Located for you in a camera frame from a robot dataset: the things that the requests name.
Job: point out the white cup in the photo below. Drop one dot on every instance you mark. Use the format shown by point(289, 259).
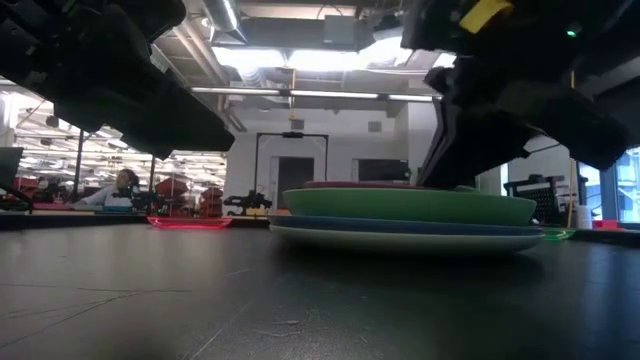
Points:
point(584, 217)

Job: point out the black robot station frame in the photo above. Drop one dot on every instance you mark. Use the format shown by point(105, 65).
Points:
point(79, 165)
point(292, 134)

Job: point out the blue plastic plate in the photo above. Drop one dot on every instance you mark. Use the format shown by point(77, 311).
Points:
point(350, 224)

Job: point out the yellow tag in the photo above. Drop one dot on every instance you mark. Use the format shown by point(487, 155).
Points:
point(482, 12)

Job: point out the red bin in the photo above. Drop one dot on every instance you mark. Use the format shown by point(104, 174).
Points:
point(607, 224)

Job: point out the black equipment rack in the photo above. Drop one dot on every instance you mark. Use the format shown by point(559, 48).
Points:
point(382, 171)

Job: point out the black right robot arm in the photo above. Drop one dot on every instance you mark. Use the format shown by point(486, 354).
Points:
point(550, 25)

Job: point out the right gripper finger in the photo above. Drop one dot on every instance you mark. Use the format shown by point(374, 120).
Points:
point(590, 135)
point(465, 150)

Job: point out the white plastic plate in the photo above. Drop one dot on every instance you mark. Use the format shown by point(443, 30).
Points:
point(400, 242)

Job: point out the grey ceiling unit box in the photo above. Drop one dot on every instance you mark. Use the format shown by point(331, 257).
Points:
point(345, 32)

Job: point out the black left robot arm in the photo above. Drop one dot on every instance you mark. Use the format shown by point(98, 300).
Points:
point(150, 15)

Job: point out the person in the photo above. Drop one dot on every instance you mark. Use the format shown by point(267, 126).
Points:
point(107, 195)

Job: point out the silver ventilation duct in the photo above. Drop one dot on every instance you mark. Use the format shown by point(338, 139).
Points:
point(225, 20)

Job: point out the dark monitor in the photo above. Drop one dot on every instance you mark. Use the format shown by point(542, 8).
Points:
point(10, 167)

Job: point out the black background robot arm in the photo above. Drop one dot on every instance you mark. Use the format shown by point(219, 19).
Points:
point(247, 201)

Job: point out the dark grey door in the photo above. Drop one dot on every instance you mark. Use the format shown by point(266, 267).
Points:
point(295, 172)

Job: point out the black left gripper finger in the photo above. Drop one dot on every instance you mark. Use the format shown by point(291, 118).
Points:
point(185, 135)

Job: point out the long ceiling light strip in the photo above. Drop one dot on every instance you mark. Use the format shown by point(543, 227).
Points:
point(330, 94)

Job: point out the black perforated cart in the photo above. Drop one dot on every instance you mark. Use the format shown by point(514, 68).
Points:
point(537, 200)

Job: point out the green translucent plastic plate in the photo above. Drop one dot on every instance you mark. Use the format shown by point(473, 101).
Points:
point(557, 233)
point(400, 206)

